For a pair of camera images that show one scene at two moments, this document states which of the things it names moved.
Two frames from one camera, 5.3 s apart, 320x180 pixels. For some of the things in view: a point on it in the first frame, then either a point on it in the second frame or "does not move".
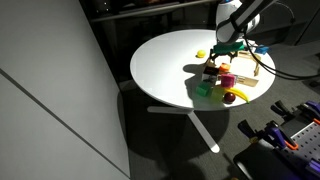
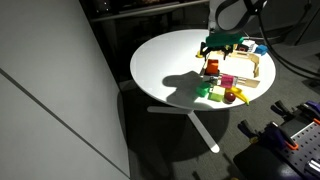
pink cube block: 228,80 does not move
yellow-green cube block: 217,93 does not move
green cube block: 204,89 does not move
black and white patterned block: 210,73 does not move
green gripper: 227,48 → 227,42
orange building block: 224,67 → 212,67
